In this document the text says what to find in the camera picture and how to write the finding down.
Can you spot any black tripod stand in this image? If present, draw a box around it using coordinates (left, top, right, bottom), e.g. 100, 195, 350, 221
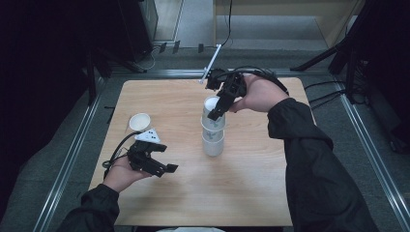
289, 0, 368, 104

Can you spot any white floor cable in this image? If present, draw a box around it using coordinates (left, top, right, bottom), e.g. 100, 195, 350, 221
141, 44, 162, 71

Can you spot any dark curtain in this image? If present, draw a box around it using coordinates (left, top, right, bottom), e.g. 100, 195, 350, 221
364, 0, 410, 153
0, 0, 93, 214

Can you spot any person's right hand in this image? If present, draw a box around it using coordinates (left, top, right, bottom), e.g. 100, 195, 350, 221
229, 73, 289, 114

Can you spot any hanging black cable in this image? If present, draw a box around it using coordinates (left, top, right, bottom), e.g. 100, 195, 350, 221
215, 0, 234, 49

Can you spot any black metal stand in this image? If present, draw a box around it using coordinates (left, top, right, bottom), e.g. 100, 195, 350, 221
85, 47, 148, 107

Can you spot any hand-held gripper cable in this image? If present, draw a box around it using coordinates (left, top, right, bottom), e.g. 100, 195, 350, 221
225, 66, 290, 97
102, 130, 143, 180

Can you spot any black floor cable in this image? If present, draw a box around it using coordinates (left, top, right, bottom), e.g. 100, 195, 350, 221
308, 90, 346, 110
304, 80, 346, 92

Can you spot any light wooden furniture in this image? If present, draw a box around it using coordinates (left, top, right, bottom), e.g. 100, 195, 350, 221
212, 0, 366, 49

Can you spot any person's left hand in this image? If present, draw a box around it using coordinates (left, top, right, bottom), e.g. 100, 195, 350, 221
102, 156, 153, 193

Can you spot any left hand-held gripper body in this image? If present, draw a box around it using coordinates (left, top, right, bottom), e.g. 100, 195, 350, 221
127, 129, 162, 173

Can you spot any aluminium floor rail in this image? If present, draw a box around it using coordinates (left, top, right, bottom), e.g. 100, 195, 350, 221
109, 68, 332, 79
32, 76, 109, 232
333, 78, 410, 232

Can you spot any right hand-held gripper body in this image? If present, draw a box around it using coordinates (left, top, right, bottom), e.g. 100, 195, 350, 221
198, 43, 249, 102

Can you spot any left hand-held gripper cable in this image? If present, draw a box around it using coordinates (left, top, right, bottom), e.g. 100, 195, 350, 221
102, 130, 143, 180

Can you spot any right hand-held gripper cable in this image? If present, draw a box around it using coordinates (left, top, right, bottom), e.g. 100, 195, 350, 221
225, 66, 290, 97

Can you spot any black cabinet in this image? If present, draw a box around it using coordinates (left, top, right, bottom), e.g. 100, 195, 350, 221
117, 0, 159, 63

